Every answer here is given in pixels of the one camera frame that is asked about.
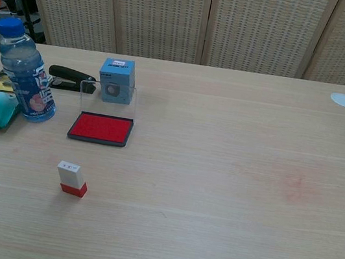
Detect white and red stamp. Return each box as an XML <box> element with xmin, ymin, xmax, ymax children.
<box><xmin>52</xmin><ymin>159</ymin><xmax>93</xmax><ymax>200</ymax></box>

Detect red ink pad clear lid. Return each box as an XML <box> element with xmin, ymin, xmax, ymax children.
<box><xmin>66</xmin><ymin>77</ymin><xmax>140</xmax><ymax>150</ymax></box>

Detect small blue cardboard box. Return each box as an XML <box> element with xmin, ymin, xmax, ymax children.
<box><xmin>94</xmin><ymin>55</ymin><xmax>139</xmax><ymax>107</ymax></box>

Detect woven wooden folding screen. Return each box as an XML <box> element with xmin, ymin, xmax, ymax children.
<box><xmin>8</xmin><ymin>0</ymin><xmax>345</xmax><ymax>92</ymax></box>

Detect black stapler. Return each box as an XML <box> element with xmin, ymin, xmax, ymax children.
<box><xmin>45</xmin><ymin>64</ymin><xmax>100</xmax><ymax>95</ymax></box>

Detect water bottle with blue cap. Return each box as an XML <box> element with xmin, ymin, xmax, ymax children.
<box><xmin>0</xmin><ymin>15</ymin><xmax>69</xmax><ymax>126</ymax></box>

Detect white round table grommet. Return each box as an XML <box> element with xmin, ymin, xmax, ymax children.
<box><xmin>329</xmin><ymin>91</ymin><xmax>345</xmax><ymax>108</ymax></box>

